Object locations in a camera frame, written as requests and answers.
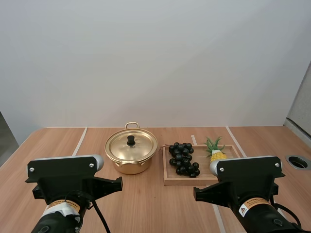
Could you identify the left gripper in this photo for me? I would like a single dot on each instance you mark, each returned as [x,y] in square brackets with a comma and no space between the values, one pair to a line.
[102,185]

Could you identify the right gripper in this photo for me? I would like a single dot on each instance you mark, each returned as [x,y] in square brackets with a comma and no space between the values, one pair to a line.
[213,194]

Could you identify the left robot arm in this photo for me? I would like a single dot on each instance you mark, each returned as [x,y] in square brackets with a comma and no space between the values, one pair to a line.
[54,218]

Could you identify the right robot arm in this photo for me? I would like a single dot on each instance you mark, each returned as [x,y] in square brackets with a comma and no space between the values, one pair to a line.
[264,217]

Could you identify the yellow toy pineapple green crown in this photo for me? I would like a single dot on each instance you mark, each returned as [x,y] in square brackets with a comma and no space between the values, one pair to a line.
[217,156]

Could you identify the shallow wooden tray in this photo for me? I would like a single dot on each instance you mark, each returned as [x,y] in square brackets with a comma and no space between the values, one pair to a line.
[175,180]

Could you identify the gold lid with black knob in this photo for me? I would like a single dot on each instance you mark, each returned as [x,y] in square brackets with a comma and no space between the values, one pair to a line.
[121,149]

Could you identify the bunch of dark toy grapes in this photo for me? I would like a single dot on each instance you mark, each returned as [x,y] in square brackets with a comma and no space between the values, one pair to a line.
[182,160]

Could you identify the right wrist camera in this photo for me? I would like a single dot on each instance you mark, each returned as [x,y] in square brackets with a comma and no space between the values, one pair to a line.
[247,170]

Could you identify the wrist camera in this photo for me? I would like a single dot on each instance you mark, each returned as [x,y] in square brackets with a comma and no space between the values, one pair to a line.
[247,170]
[60,167]

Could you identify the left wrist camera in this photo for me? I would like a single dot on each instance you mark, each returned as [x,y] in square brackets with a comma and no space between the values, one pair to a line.
[60,167]

